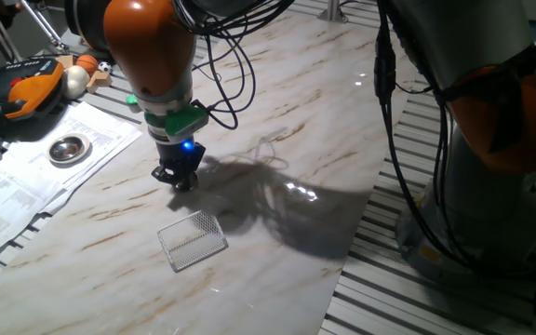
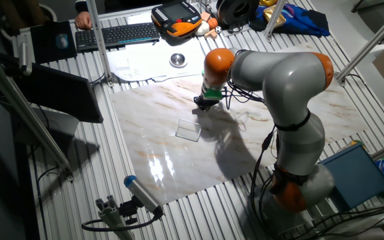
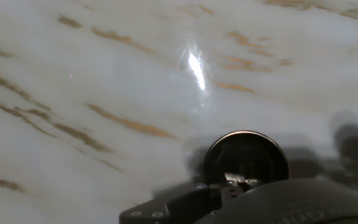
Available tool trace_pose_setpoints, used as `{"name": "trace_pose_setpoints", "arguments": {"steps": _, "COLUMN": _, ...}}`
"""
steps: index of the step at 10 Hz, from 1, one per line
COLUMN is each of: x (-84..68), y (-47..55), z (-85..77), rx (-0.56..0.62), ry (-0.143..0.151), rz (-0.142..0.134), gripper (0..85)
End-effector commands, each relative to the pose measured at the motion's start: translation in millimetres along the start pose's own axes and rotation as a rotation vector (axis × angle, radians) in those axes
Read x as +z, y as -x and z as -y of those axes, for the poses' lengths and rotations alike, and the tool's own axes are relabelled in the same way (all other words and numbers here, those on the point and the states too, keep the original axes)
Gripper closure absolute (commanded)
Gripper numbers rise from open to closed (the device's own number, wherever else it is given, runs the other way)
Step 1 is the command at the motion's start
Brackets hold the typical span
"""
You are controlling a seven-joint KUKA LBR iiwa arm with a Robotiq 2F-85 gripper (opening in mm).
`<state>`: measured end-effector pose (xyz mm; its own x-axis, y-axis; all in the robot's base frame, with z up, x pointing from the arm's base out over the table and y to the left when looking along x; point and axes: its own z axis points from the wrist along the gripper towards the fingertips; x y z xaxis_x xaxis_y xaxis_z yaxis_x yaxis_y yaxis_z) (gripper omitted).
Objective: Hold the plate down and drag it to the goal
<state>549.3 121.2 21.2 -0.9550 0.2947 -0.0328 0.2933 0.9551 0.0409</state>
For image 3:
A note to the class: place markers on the white marble pattern mat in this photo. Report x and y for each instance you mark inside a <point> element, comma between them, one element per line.
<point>73,62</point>

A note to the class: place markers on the small round steel plate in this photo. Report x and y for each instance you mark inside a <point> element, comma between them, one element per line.
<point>244,155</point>

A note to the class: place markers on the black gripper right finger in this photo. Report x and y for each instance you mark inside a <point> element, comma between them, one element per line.
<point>244,183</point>

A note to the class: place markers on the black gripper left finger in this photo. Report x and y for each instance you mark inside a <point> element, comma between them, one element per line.
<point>182,205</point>

